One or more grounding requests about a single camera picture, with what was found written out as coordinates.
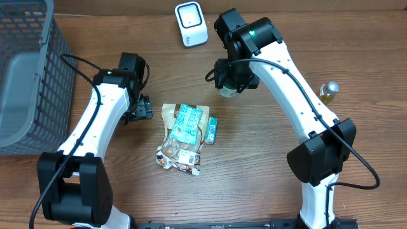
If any green lid white jar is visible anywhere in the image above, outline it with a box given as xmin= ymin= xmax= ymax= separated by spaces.
xmin=219 ymin=85 xmax=237 ymax=98

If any teal white snack packet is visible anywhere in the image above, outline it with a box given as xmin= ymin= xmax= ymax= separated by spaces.
xmin=170 ymin=104 xmax=203 ymax=144

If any brown white snack packet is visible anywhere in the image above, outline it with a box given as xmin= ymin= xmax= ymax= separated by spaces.
xmin=156 ymin=103 xmax=210 ymax=176

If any teal white tissue pack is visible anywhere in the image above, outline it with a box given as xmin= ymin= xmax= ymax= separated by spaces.
xmin=205 ymin=117 xmax=217 ymax=144

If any yellow juice bottle silver cap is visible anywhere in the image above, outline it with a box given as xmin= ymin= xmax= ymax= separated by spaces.
xmin=318 ymin=81 xmax=340 ymax=105

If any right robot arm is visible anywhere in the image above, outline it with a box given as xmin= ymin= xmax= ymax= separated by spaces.
xmin=211 ymin=8 xmax=358 ymax=228

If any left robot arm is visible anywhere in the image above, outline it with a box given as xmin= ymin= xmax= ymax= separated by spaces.
xmin=29 ymin=52 xmax=153 ymax=228

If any white barcode scanner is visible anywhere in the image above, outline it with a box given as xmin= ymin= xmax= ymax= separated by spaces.
xmin=174 ymin=1 xmax=209 ymax=48

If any grey plastic mesh basket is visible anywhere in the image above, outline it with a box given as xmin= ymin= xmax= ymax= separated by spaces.
xmin=1 ymin=0 xmax=76 ymax=155

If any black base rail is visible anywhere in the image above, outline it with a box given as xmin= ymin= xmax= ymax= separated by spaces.
xmin=76 ymin=218 xmax=360 ymax=229

